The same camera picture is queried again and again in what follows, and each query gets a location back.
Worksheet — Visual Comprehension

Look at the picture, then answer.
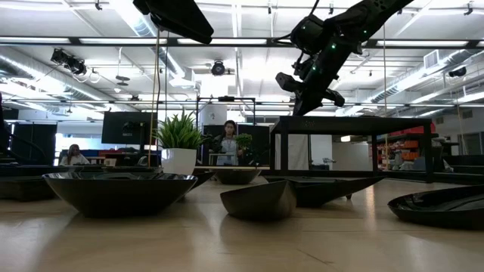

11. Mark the black overhead camera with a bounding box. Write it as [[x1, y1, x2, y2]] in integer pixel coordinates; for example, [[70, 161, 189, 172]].
[[210, 60, 227, 77]]

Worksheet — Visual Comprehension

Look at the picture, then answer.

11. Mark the black cabinet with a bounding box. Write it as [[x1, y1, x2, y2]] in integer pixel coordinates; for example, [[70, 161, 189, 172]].
[[10, 122, 58, 166]]

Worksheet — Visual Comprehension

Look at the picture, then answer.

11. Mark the small green plant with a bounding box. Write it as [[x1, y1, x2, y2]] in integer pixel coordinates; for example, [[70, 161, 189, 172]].
[[234, 132, 254, 152]]

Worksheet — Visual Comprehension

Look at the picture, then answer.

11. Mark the black background rig frame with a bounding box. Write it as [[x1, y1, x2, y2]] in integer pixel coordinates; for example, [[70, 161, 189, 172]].
[[195, 96, 257, 167]]

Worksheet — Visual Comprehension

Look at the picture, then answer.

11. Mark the black partition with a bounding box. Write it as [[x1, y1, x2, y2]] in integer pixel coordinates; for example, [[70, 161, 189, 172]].
[[202, 123, 271, 167]]

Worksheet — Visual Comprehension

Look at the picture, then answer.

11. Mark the white panel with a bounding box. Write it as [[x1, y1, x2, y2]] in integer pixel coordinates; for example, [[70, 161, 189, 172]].
[[275, 134, 334, 171]]

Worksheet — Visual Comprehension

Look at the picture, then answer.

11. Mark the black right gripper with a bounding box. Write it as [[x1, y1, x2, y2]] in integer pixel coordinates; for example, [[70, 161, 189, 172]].
[[275, 41, 346, 116]]

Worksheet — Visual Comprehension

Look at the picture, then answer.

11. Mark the black wavy round mini plate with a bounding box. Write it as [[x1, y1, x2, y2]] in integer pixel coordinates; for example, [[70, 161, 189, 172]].
[[387, 184, 484, 231], [42, 172, 198, 219]]

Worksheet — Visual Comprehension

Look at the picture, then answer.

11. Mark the black perforated metal shelf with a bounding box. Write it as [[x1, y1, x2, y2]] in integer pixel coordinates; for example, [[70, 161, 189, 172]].
[[269, 115, 435, 184]]

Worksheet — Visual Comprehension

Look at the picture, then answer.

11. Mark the green plant in white pot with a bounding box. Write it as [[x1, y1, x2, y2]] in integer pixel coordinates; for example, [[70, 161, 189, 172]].
[[154, 110, 208, 176]]

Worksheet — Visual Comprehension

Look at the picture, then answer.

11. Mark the black ceiling spotlight rig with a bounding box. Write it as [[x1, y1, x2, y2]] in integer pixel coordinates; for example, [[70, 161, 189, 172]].
[[50, 48, 88, 76]]

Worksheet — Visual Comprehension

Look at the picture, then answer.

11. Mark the black square mini plate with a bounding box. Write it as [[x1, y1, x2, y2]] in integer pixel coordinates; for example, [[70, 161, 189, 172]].
[[214, 168, 262, 186], [0, 175, 58, 202]]

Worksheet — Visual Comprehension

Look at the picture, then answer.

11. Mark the large black monitor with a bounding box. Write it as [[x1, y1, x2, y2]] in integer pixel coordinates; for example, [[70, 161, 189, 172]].
[[101, 110, 158, 146]]

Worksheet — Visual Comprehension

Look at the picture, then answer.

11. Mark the person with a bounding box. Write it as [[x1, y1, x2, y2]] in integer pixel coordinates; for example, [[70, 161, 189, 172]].
[[214, 119, 243, 167], [59, 143, 92, 166]]

